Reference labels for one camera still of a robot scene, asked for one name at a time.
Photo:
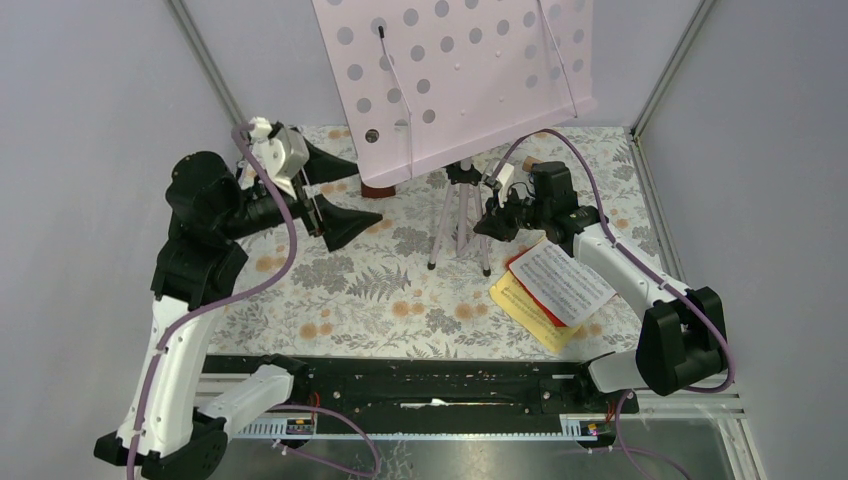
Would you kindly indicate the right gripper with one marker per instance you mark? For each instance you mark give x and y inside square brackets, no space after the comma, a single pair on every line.
[496,228]

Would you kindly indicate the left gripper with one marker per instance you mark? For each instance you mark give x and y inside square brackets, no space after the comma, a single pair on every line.
[338,224]

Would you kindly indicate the pink music stand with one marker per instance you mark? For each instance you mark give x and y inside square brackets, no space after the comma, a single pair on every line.
[424,84]

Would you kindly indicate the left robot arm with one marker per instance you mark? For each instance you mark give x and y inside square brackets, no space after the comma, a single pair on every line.
[165,435]

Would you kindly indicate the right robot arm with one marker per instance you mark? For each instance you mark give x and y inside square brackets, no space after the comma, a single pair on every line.
[582,263]

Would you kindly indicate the brown metronome box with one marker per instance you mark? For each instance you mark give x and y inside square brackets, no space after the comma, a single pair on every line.
[370,192]

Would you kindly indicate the floral table mat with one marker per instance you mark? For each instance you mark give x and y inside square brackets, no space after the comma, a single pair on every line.
[376,296]

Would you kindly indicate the wooden block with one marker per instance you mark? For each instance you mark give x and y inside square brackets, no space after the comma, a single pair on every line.
[529,163]

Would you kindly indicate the yellow sheet music page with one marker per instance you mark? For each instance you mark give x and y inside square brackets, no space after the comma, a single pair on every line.
[513,299]

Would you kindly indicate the white sheet music page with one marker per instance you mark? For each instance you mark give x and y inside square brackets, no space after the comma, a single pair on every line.
[567,290]

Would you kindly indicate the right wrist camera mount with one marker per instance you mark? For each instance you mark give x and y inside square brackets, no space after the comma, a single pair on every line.
[500,183]

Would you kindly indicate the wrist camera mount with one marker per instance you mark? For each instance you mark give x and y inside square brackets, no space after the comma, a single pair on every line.
[280,149]
[500,183]

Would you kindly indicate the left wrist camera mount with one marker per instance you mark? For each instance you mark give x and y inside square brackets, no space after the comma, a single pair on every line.
[280,149]

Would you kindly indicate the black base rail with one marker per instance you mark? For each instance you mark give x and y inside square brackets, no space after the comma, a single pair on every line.
[440,397]

